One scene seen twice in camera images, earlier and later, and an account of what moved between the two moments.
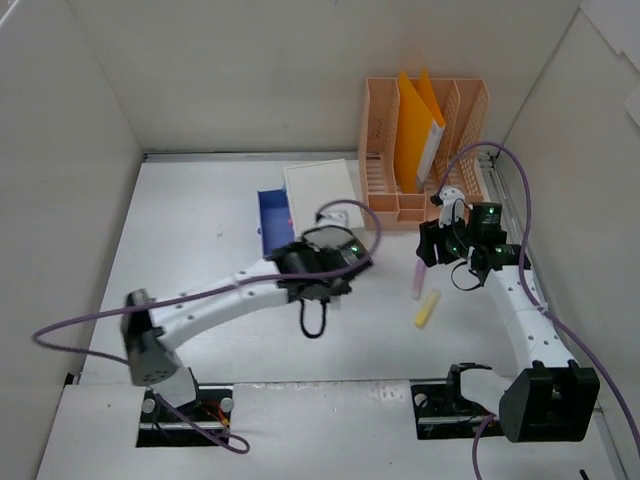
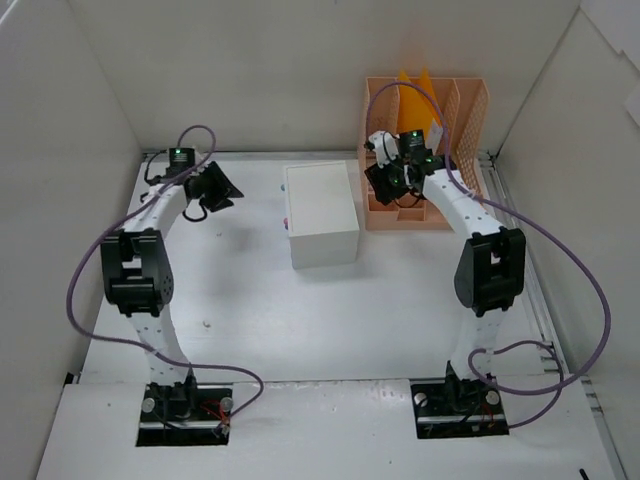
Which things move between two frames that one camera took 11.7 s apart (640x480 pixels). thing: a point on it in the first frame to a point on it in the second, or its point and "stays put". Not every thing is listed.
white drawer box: (312, 186) stays put
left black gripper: (350, 255) to (216, 185)
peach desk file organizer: (458, 163) stays put
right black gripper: (430, 245) to (382, 179)
